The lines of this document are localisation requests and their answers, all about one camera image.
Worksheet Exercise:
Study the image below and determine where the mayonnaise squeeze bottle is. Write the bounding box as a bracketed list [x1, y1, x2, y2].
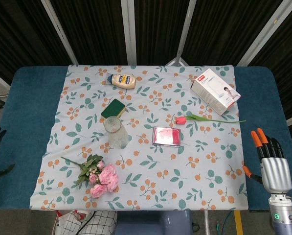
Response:
[107, 73, 137, 88]

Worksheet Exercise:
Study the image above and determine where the red tulip with stem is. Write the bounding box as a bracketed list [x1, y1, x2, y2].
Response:
[176, 113, 247, 125]

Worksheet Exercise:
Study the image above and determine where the clear glass cup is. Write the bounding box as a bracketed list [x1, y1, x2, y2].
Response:
[104, 117, 129, 149]

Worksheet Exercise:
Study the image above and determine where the pink flower bouquet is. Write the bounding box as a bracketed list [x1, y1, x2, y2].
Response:
[60, 154, 120, 199]

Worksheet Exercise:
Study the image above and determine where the blue table cover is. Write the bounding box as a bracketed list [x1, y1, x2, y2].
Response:
[0, 65, 292, 213]

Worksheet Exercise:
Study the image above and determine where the grid pattern bag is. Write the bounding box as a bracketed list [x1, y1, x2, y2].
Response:
[77, 210, 118, 235]

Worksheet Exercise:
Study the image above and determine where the green cable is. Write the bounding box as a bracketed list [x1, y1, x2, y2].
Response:
[216, 210, 235, 235]

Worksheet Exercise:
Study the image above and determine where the white red plastic bag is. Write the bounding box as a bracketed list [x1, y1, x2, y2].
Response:
[53, 210, 88, 235]

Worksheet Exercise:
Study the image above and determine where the green yellow sponge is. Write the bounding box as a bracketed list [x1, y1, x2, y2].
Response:
[100, 98, 126, 119]

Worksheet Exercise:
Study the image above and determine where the red flat case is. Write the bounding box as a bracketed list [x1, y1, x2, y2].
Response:
[152, 126, 181, 147]

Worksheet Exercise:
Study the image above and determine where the white frame post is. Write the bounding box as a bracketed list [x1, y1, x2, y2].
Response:
[165, 0, 198, 67]
[40, 0, 79, 66]
[120, 0, 138, 66]
[236, 0, 292, 67]

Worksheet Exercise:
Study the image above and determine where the blue grey stool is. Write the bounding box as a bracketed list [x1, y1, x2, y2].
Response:
[114, 210, 193, 235]

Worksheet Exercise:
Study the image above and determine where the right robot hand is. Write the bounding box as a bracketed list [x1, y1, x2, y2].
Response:
[243, 128, 292, 195]

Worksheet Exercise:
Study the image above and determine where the floral print tablecloth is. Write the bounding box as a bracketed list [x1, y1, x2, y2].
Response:
[29, 64, 249, 212]

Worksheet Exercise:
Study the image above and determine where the white carton box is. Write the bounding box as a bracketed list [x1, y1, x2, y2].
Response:
[190, 68, 242, 117]

